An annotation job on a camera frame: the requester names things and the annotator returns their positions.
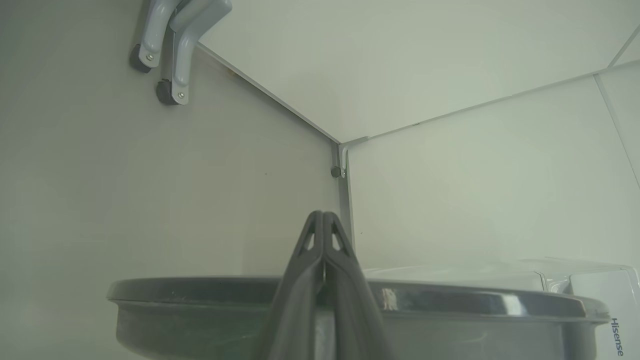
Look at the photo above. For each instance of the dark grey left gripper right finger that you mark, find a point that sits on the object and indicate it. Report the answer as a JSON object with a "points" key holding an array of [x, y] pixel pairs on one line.
{"points": [[355, 310]]}

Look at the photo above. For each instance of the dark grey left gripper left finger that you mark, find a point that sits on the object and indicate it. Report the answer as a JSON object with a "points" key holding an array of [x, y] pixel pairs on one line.
{"points": [[295, 310]]}

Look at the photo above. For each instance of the dark round washing machine door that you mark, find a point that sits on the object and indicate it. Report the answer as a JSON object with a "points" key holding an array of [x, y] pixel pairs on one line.
{"points": [[200, 300]]}

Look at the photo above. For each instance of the white front-load washing machine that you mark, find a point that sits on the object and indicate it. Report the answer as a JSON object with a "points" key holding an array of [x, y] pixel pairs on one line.
{"points": [[619, 300]]}

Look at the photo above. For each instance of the white partition panel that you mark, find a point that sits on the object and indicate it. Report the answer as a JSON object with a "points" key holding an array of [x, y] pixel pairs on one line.
{"points": [[475, 200], [400, 65]]}

